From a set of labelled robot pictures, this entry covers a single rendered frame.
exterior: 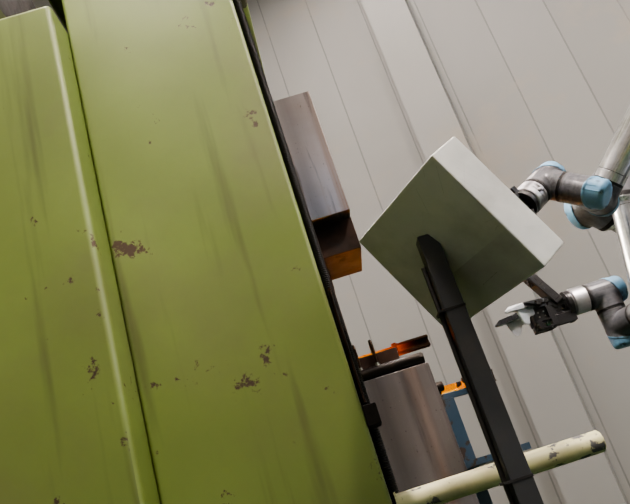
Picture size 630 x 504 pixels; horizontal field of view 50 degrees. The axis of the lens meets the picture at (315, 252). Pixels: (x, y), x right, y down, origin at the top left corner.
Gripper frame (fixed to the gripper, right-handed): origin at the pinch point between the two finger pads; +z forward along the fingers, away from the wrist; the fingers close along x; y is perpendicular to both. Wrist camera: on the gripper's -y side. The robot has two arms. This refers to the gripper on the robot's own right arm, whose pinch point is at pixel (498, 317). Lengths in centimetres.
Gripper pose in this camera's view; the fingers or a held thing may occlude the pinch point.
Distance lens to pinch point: 194.7
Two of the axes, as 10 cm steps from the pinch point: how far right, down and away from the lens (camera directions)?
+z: -9.6, 2.9, -0.3
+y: 2.8, 8.9, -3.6
